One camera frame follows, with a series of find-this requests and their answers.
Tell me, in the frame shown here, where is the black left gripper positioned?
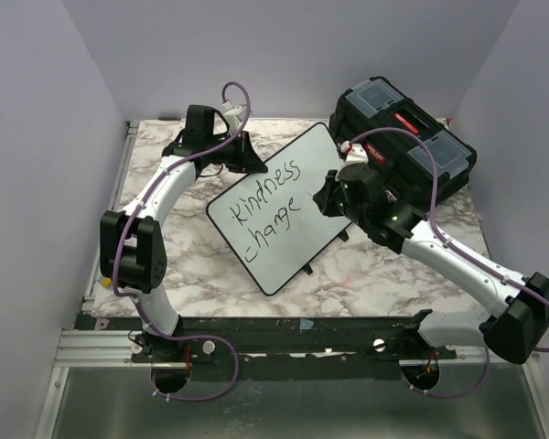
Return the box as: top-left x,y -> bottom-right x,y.
206,131 -> 268,175

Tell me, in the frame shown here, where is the white framed whiteboard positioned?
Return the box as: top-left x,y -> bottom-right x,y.
206,123 -> 350,295

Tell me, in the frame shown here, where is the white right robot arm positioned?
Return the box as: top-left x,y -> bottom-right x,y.
313,164 -> 549,365

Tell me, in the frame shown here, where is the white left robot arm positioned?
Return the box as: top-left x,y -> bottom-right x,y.
100,101 -> 268,361

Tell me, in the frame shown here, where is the black red toolbox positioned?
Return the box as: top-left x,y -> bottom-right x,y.
328,76 -> 477,211

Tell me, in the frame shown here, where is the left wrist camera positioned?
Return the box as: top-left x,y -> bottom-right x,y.
222,101 -> 247,134

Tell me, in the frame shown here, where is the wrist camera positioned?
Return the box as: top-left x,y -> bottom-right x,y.
339,141 -> 369,166
222,101 -> 247,134

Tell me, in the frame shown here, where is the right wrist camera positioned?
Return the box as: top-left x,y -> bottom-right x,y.
339,141 -> 369,166

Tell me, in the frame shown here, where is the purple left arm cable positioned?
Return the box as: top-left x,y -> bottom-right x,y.
112,80 -> 240,403

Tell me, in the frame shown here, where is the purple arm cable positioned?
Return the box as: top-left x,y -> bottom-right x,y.
340,126 -> 549,399
112,80 -> 240,403

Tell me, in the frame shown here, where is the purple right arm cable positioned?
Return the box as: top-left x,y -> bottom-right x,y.
340,126 -> 549,399

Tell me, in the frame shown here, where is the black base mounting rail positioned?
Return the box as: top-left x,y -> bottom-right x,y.
97,311 -> 457,381

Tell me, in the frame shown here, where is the aluminium frame rail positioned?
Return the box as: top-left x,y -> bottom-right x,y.
49,119 -> 141,367

